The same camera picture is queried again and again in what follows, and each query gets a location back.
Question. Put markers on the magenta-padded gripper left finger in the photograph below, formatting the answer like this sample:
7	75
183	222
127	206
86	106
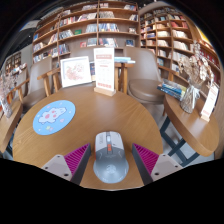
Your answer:
77	159

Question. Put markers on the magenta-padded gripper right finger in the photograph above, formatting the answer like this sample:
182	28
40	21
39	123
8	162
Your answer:
146	159

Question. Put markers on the grey and orange computer mouse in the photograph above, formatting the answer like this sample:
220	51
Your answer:
110	163

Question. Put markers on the round light blue mouse pad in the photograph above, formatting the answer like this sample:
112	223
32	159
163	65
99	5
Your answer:
54	117

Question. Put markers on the small round wooden side table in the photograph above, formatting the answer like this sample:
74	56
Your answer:
190	128
8	125

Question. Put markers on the stack of books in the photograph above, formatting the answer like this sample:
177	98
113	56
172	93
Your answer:
172	89

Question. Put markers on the glass vase with beige flowers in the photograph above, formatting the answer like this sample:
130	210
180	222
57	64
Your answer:
191	96

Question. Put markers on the brown upholstered wooden armchair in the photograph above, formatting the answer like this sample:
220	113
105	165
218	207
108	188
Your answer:
143	76
36	83

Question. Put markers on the small white table sign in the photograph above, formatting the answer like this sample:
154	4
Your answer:
210	101

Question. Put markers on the white framed floral picture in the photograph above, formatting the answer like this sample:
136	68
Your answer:
75	72

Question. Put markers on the dark cover book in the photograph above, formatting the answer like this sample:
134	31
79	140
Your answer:
92	70

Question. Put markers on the glass vase with pink flowers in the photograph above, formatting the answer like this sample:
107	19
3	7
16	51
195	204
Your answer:
6	100

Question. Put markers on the white red sign, wooden base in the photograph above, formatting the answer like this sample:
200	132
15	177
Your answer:
104	70

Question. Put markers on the light blue book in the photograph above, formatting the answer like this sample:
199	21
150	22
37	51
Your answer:
124	60

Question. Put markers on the brown chair holding framed picture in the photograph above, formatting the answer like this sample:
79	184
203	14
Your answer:
83	51

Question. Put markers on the distant wooden bookshelf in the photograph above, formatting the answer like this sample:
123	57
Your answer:
13	61

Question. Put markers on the curved wooden bookshelf with books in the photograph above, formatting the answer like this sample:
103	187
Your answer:
170	36

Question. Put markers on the wide wooden bookshelf with books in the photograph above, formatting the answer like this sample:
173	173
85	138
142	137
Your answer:
86	30

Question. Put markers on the white hanging ceiling sign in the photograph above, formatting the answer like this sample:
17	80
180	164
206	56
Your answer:
30	25

